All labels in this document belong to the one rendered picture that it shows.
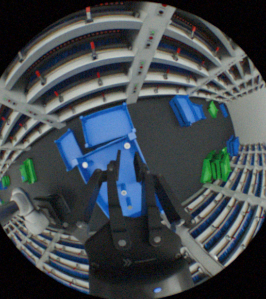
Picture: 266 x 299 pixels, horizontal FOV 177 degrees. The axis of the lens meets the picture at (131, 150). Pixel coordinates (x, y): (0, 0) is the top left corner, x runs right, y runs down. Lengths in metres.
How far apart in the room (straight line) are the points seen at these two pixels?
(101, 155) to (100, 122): 0.32
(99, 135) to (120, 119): 0.17
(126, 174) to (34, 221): 0.81
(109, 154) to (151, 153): 0.50
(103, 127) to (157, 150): 0.48
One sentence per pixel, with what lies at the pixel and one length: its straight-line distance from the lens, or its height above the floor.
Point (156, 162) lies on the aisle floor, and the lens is 0.78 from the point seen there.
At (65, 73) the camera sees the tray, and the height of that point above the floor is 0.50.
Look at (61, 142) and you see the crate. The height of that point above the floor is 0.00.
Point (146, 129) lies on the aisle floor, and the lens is 0.77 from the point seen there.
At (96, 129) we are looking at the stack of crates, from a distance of 0.59.
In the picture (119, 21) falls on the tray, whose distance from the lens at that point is 0.42.
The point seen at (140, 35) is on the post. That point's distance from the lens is 0.45.
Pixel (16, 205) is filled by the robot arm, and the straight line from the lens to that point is 0.81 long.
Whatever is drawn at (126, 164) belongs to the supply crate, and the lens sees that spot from 0.31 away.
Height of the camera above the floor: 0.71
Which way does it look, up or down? 82 degrees down
